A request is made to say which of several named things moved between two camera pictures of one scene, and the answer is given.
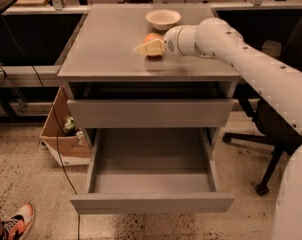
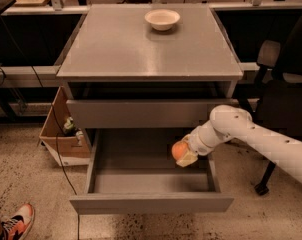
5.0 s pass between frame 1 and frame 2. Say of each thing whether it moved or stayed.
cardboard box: stayed
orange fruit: moved
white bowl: stayed
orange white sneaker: stayed
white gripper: moved
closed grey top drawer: stayed
